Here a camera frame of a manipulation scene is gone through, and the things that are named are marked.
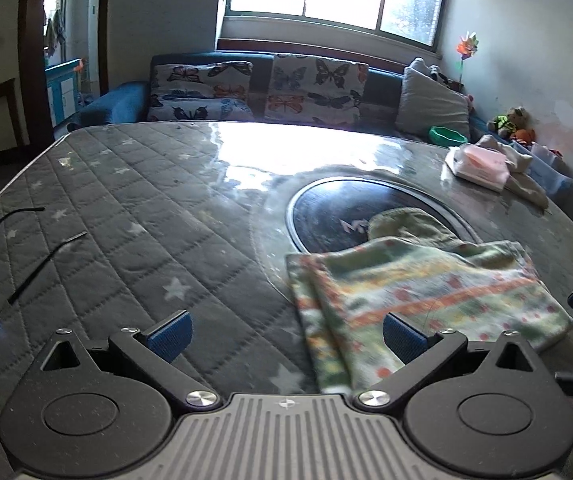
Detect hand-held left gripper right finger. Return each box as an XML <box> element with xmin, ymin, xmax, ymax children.
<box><xmin>354</xmin><ymin>312</ymin><xmax>542</xmax><ymax>409</ymax></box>

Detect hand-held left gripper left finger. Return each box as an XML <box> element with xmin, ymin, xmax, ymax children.
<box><xmin>40</xmin><ymin>309</ymin><xmax>221</xmax><ymax>410</ymax></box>

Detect floral patterned green clothes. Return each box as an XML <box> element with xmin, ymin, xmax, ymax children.
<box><xmin>285</xmin><ymin>207</ymin><xmax>573</xmax><ymax>393</ymax></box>

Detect hanging clothes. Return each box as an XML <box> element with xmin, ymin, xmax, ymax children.
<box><xmin>44</xmin><ymin>7</ymin><xmax>67</xmax><ymax>53</ymax></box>

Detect blue storage box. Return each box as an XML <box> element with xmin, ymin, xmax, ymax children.
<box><xmin>509</xmin><ymin>140</ymin><xmax>573</xmax><ymax>196</ymax></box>

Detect beige cloth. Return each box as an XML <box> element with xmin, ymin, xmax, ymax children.
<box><xmin>477</xmin><ymin>135</ymin><xmax>550</xmax><ymax>209</ymax></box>

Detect round black glass inset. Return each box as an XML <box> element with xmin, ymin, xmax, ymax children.
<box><xmin>286</xmin><ymin>176</ymin><xmax>480</xmax><ymax>256</ymax></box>

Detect pink white tissue pack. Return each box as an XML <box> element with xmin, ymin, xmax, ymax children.
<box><xmin>444</xmin><ymin>142</ymin><xmax>512</xmax><ymax>192</ymax></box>

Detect teddy bear with green vest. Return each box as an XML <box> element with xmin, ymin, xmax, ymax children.
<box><xmin>487</xmin><ymin>106</ymin><xmax>530</xmax><ymax>137</ymax></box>

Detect green bowl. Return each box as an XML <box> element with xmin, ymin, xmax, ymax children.
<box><xmin>429</xmin><ymin>126</ymin><xmax>469</xmax><ymax>147</ymax></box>

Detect grey cushion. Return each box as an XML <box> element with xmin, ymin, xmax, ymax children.
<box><xmin>395</xmin><ymin>66</ymin><xmax>471</xmax><ymax>141</ymax></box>

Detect blue sofa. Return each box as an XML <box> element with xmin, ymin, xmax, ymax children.
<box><xmin>66</xmin><ymin>51</ymin><xmax>517</xmax><ymax>143</ymax></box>

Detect long butterfly print cushion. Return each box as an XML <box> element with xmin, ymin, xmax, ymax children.
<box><xmin>146</xmin><ymin>60</ymin><xmax>254</xmax><ymax>123</ymax></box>

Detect square butterfly print cushion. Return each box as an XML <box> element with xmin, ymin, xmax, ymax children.
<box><xmin>265</xmin><ymin>53</ymin><xmax>370</xmax><ymax>127</ymax></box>

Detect blue and white cabinet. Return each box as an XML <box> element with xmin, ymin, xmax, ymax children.
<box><xmin>46</xmin><ymin>58</ymin><xmax>84</xmax><ymax>128</ymax></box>

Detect white plush pillow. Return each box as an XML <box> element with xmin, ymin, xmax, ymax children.
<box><xmin>409</xmin><ymin>56</ymin><xmax>465</xmax><ymax>95</ymax></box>

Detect colourful pinwheel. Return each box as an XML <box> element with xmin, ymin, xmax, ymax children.
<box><xmin>455</xmin><ymin>32</ymin><xmax>480</xmax><ymax>83</ymax></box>

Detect black frame eyeglasses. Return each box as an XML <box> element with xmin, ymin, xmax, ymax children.
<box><xmin>0</xmin><ymin>206</ymin><xmax>88</xmax><ymax>333</ymax></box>

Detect dark wooden door frame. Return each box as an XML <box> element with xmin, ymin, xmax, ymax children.
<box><xmin>16</xmin><ymin>0</ymin><xmax>112</xmax><ymax>146</ymax></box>

